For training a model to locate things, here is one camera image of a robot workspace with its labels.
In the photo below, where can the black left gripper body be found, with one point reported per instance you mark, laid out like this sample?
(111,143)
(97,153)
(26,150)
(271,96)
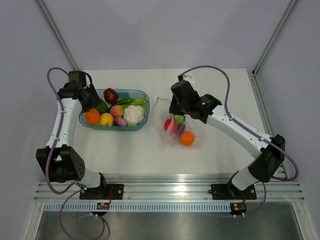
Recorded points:
(93,100)

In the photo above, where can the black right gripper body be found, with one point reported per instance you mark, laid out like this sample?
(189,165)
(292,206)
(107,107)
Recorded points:
(178,108)

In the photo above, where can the green toy melon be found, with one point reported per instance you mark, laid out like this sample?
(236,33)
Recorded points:
(180,119)

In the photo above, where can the red toy tomato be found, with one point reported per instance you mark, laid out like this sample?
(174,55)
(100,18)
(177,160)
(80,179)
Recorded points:
(170,125)

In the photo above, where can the clear zip top bag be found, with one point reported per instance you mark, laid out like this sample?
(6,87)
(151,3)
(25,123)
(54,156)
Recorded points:
(159,113)

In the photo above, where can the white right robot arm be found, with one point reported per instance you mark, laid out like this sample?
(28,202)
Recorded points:
(265,149)

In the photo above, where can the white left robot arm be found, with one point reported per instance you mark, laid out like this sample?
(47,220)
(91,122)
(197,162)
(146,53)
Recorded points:
(61,165)

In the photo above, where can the teal plastic food tray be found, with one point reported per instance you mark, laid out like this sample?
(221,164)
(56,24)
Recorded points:
(123,93)

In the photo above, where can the green toy bell pepper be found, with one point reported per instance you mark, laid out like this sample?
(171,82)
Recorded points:
(103,107)

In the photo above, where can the dark red toy pepper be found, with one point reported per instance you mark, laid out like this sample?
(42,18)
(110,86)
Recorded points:
(110,96)

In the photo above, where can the yellow toy pepper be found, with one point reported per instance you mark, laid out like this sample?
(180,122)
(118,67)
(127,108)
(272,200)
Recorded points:
(106,119)

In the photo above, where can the peach toy fruit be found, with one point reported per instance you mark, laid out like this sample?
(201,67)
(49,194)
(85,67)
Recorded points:
(116,111)

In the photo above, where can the green toy chili pepper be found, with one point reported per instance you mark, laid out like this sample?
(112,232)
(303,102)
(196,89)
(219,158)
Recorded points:
(124,101)

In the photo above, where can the purple toy onion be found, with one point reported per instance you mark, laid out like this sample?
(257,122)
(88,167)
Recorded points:
(120,122)

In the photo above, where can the white toy cauliflower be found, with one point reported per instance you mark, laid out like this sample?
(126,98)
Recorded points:
(133,115)

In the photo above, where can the right controller board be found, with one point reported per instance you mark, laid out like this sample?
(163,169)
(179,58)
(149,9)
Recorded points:
(238,209)

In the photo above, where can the controller board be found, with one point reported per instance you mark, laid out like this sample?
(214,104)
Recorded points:
(103,206)
(238,209)

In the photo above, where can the left controller board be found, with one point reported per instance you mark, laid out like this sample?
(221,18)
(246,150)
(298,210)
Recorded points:
(103,206)

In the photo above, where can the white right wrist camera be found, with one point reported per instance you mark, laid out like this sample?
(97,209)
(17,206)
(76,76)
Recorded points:
(189,79)

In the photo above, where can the left aluminium frame post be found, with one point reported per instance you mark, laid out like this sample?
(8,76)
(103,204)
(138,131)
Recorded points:
(45,11)

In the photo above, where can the aluminium frame post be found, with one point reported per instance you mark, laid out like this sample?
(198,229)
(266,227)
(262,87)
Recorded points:
(45,11)
(275,35)

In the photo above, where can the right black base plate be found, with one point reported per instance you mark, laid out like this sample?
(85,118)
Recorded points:
(224,191)

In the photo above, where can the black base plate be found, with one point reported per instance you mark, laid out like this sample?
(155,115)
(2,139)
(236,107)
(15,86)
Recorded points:
(224,191)
(110,191)

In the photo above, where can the aluminium mounting rail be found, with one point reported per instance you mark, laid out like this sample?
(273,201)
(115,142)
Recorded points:
(194,188)

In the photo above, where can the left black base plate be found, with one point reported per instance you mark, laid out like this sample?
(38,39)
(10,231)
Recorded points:
(110,191)

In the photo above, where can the white slotted cable duct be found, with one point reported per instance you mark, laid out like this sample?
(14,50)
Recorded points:
(145,207)

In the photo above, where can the right aluminium frame post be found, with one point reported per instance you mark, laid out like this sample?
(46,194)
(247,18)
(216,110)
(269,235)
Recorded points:
(275,35)

